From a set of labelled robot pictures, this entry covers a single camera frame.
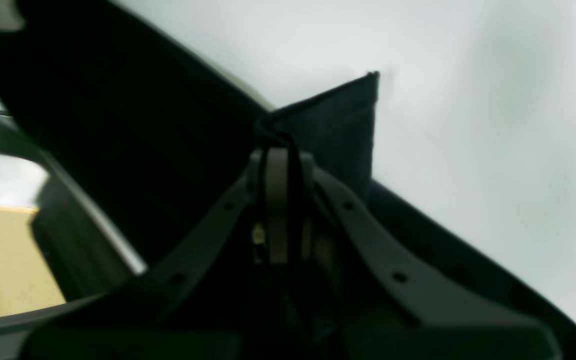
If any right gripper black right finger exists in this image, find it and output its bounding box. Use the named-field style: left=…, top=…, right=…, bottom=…
left=299, top=152, right=326, bottom=262

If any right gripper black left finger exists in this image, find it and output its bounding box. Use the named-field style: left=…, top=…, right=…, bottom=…
left=247, top=147, right=290, bottom=265

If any black printed t-shirt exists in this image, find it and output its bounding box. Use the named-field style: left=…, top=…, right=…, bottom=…
left=0, top=0, right=576, bottom=360

